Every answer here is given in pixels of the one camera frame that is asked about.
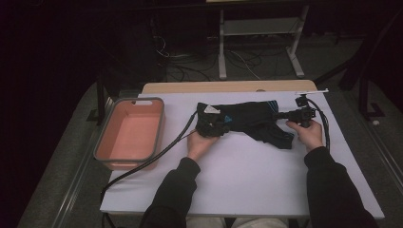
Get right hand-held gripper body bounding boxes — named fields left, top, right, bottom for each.
left=286, top=89, right=330, bottom=129

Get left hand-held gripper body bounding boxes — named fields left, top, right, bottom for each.
left=196, top=104, right=230, bottom=138

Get black shorts with blue trim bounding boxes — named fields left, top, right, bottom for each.
left=196, top=100, right=296, bottom=150

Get pink basket with grey rim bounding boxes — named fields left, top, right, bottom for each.
left=93, top=97, right=165, bottom=172

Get person's right hand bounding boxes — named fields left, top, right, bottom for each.
left=285, top=119, right=326, bottom=154

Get person's left hand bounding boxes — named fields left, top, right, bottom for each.
left=186, top=128, right=221, bottom=162

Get wooden table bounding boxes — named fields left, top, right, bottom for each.
left=141, top=79, right=317, bottom=95

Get white metal stand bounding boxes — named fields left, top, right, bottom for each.
left=218, top=4, right=310, bottom=80

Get person's left leg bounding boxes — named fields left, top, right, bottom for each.
left=184, top=217, right=227, bottom=228

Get person's leg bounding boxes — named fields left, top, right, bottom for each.
left=184, top=217, right=227, bottom=228
left=231, top=217, right=289, bottom=228

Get person's right leg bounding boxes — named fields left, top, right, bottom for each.
left=231, top=217, right=289, bottom=228

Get right hand-held gripper black cable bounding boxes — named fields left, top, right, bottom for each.
left=306, top=98, right=331, bottom=154

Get tangle of floor cables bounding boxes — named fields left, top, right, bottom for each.
left=151, top=34, right=302, bottom=83

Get metal floor rail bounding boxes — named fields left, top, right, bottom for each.
left=359, top=118, right=403, bottom=191
left=50, top=96, right=110, bottom=228

